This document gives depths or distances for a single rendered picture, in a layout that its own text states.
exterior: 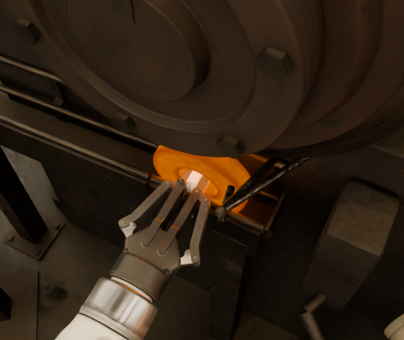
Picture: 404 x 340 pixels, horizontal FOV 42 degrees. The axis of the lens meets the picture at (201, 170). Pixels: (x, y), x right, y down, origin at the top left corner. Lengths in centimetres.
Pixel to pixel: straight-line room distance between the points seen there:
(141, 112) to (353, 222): 33
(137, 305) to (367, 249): 30
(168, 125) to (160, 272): 25
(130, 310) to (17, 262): 97
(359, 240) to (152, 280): 27
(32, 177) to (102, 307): 110
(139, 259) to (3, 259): 97
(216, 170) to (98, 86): 26
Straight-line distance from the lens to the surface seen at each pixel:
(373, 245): 71
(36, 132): 94
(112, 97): 52
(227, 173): 72
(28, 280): 157
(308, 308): 86
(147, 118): 51
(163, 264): 71
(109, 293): 68
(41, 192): 170
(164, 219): 74
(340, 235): 70
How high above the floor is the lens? 142
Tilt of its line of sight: 58 degrees down
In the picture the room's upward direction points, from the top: straight up
